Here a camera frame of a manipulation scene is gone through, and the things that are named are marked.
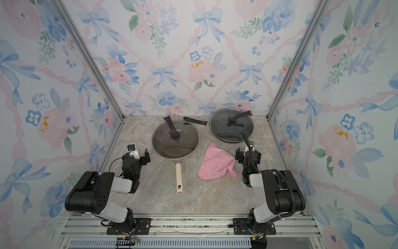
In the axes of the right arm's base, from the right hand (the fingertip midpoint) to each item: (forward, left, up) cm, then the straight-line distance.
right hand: (249, 149), depth 93 cm
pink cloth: (-7, +20, -4) cm, 22 cm away
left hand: (-2, +65, +2) cm, 65 cm away
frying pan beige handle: (-20, +40, +4) cm, 45 cm away
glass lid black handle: (+20, +8, +4) cm, 22 cm away
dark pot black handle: (+20, +11, +1) cm, 23 cm away
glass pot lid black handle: (+6, +45, +6) cm, 46 cm away
